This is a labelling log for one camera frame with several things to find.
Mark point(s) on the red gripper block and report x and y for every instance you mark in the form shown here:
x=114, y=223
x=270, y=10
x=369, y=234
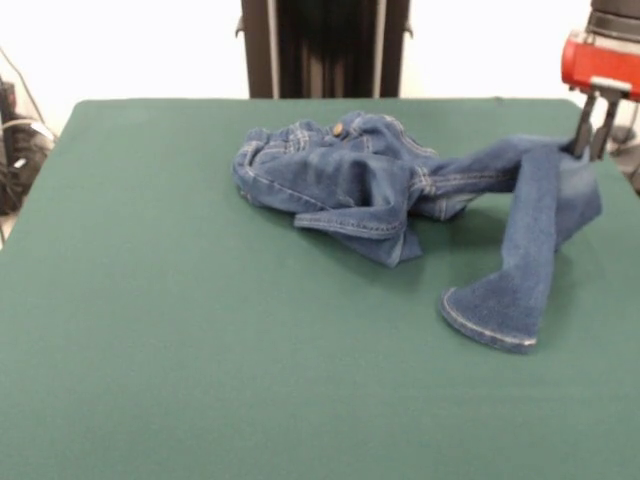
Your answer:
x=605, y=65

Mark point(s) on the blue denim jeans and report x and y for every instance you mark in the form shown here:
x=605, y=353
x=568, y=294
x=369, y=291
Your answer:
x=350, y=180

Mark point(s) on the black stand foot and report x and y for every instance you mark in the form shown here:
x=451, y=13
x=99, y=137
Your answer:
x=627, y=136

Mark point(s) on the dark green table cloth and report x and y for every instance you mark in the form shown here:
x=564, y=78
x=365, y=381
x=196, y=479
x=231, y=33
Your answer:
x=150, y=300

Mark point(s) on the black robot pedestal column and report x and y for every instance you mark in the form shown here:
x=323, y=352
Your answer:
x=325, y=50

